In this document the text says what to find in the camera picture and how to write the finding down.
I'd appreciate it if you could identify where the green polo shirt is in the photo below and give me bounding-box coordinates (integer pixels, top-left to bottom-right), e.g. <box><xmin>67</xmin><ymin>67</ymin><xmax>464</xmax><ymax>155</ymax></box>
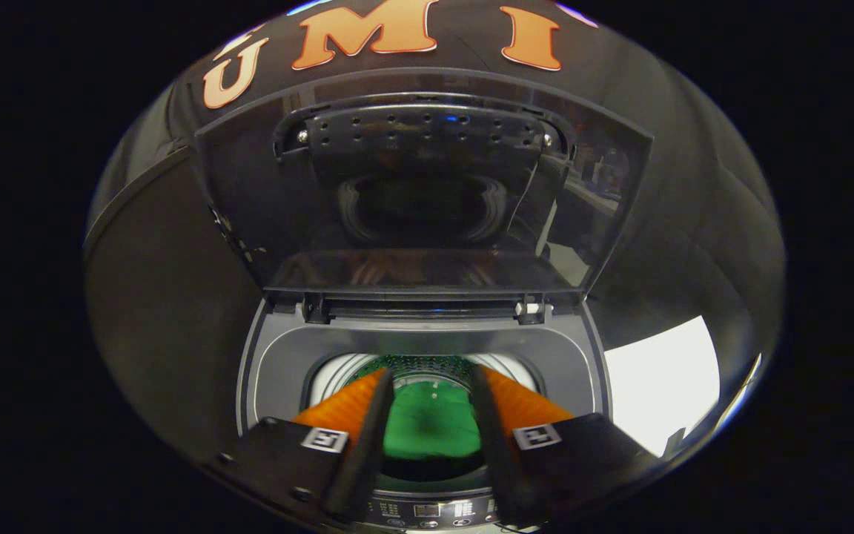
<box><xmin>345</xmin><ymin>355</ymin><xmax>484</xmax><ymax>462</ymax></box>

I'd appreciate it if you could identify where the white side table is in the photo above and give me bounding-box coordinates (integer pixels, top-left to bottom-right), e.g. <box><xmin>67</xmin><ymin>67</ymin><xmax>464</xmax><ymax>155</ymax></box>
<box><xmin>603</xmin><ymin>315</ymin><xmax>721</xmax><ymax>458</ymax></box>

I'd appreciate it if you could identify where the black backdrop cloth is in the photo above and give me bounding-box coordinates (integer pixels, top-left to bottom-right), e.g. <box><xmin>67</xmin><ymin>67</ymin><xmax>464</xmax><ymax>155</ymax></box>
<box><xmin>93</xmin><ymin>0</ymin><xmax>785</xmax><ymax>357</ymax></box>

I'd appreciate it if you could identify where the dark glass washing machine lid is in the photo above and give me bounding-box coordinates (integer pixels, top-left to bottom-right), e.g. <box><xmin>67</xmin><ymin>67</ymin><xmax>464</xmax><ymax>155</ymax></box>
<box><xmin>193</xmin><ymin>67</ymin><xmax>655</xmax><ymax>303</ymax></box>

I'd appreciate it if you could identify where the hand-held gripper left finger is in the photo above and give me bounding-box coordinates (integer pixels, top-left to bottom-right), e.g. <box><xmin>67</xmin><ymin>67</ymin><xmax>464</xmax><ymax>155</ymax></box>
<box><xmin>211</xmin><ymin>368</ymin><xmax>396</xmax><ymax>521</ymax></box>

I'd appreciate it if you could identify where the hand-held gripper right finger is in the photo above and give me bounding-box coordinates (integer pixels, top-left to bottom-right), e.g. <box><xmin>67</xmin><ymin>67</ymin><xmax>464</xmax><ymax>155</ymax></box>
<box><xmin>470</xmin><ymin>364</ymin><xmax>659</xmax><ymax>524</ymax></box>

